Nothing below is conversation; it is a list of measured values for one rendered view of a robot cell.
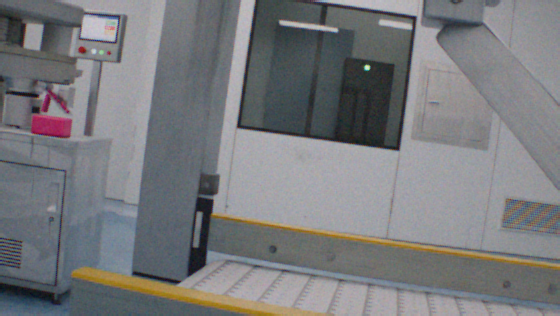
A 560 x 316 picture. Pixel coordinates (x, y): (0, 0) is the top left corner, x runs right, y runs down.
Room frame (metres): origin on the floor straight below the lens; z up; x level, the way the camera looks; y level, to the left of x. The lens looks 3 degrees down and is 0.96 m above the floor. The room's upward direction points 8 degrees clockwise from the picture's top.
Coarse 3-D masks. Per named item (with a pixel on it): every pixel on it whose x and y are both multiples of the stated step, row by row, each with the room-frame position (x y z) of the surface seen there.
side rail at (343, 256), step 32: (224, 224) 0.59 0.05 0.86; (256, 256) 0.59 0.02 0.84; (288, 256) 0.58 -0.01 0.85; (320, 256) 0.58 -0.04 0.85; (352, 256) 0.57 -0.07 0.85; (384, 256) 0.57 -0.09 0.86; (416, 256) 0.57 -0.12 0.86; (448, 256) 0.56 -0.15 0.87; (448, 288) 0.56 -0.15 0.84; (480, 288) 0.56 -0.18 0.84; (512, 288) 0.55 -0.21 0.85; (544, 288) 0.55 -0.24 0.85
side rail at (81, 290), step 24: (72, 288) 0.33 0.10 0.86; (96, 288) 0.32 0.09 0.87; (120, 288) 0.32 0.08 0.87; (72, 312) 0.33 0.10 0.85; (96, 312) 0.32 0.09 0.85; (120, 312) 0.32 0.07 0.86; (144, 312) 0.32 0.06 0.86; (168, 312) 0.32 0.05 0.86; (192, 312) 0.32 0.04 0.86; (216, 312) 0.31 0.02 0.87; (240, 312) 0.31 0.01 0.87
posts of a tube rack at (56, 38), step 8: (48, 24) 0.55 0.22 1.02; (56, 24) 0.55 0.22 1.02; (48, 32) 0.55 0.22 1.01; (56, 32) 0.55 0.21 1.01; (64, 32) 0.56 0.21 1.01; (72, 32) 0.57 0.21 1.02; (48, 40) 0.55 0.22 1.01; (56, 40) 0.55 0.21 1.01; (64, 40) 0.56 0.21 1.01; (40, 48) 0.56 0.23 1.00; (48, 48) 0.55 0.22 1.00; (56, 48) 0.55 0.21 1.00; (64, 48) 0.56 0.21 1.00
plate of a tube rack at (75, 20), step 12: (0, 0) 0.47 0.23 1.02; (12, 0) 0.48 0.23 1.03; (24, 0) 0.49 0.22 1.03; (36, 0) 0.51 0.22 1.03; (48, 0) 0.52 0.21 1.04; (60, 0) 0.54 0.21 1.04; (0, 12) 0.51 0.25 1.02; (12, 12) 0.49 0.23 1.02; (24, 12) 0.50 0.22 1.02; (36, 12) 0.51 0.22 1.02; (48, 12) 0.53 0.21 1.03; (60, 12) 0.54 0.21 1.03; (72, 12) 0.56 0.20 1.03; (84, 12) 0.57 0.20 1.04; (60, 24) 0.55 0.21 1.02; (72, 24) 0.56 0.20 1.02
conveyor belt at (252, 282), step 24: (216, 264) 0.57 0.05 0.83; (240, 264) 0.58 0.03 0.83; (192, 288) 0.47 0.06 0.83; (216, 288) 0.48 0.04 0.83; (240, 288) 0.49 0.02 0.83; (264, 288) 0.50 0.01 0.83; (288, 288) 0.51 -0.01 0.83; (312, 288) 0.53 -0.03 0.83; (336, 288) 0.54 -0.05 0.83; (360, 288) 0.55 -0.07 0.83; (384, 288) 0.56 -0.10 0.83; (336, 312) 0.46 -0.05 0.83; (360, 312) 0.47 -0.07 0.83; (384, 312) 0.48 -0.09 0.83; (408, 312) 0.49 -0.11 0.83; (432, 312) 0.49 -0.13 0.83; (456, 312) 0.50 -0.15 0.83; (480, 312) 0.51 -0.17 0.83; (504, 312) 0.52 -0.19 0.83; (528, 312) 0.52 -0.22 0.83; (552, 312) 0.53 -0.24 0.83
